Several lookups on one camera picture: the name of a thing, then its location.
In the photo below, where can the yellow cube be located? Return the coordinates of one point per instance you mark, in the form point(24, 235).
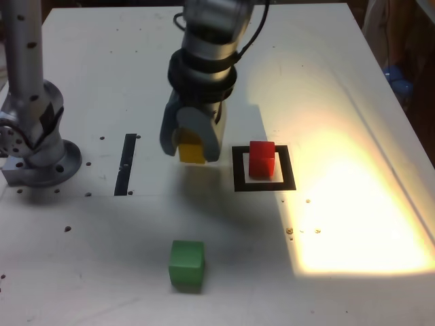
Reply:
point(190, 153)

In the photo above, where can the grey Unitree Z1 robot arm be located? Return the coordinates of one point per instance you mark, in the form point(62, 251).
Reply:
point(27, 51)

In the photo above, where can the black tape strip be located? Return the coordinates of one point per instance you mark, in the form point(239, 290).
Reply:
point(125, 163)

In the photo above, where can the red cube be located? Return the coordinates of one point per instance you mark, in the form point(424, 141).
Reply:
point(261, 166)

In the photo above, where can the black tape square outline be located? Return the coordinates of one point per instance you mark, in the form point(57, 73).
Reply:
point(238, 176)

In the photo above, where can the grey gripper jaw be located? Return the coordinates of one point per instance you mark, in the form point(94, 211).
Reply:
point(168, 132)
point(209, 136)

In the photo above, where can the blue rounded object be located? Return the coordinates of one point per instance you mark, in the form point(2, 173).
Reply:
point(397, 81)

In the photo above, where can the green cube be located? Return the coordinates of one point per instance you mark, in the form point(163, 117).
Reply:
point(186, 265)

